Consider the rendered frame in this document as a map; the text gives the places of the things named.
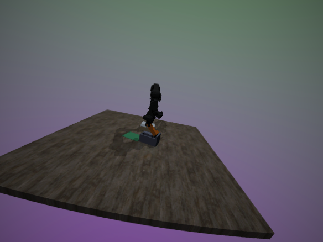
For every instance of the orange l-shaped part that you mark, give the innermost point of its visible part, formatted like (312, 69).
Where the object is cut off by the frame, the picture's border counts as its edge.
(152, 130)

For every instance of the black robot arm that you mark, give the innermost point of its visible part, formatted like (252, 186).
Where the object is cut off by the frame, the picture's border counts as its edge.
(155, 97)

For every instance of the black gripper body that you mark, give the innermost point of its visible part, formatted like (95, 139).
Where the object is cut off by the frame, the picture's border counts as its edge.
(149, 115)

